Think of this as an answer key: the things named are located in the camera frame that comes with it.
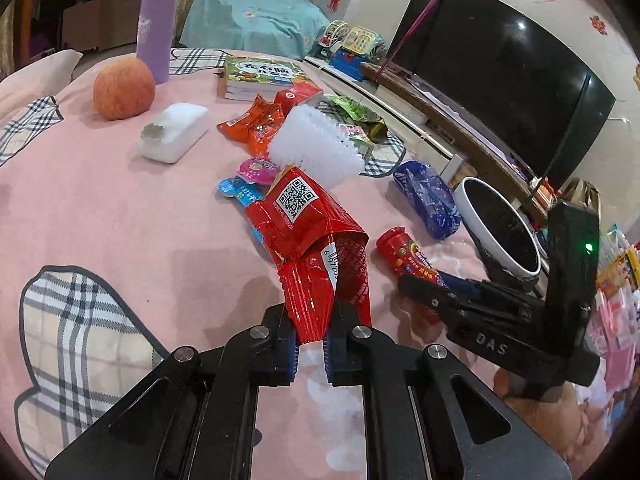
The purple thermos bottle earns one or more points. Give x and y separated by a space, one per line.
157 30

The blue plastic wrapper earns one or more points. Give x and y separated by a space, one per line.
425 195

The orange snack wrapper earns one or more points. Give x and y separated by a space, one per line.
255 125

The toy cash register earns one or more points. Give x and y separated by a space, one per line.
350 45

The black television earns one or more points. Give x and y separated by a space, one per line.
500 60

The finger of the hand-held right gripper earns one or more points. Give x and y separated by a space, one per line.
425 292
460 284

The red candy tube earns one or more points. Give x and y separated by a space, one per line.
400 250

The teal cloth covered chair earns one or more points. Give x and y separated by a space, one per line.
250 15

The small red wall sticker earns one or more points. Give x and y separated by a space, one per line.
598 25

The white foam block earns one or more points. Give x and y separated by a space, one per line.
177 130

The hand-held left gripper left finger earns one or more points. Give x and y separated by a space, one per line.
290 355

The beige tote bag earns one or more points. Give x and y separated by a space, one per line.
582 195

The blue egg-shaped packet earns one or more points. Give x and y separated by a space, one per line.
237 190

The pink printed blanket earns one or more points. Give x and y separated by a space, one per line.
125 200

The white foam fruit net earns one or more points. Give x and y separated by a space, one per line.
315 145

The magenta thin rod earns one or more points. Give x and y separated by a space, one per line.
415 27

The white bin with black bag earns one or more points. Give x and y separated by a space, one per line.
500 230

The green picture book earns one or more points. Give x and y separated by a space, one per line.
255 72

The red apple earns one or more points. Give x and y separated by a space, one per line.
124 89

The green and gold wrapper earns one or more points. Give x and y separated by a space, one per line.
352 107

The white television cabinet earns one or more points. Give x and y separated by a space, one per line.
400 105

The pink egg-shaped packet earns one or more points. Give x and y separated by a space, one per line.
255 169

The person's right hand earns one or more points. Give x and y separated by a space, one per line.
565 420

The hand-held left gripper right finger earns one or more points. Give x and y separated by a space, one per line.
332 360

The red foil snack wrapper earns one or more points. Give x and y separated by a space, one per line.
300 240

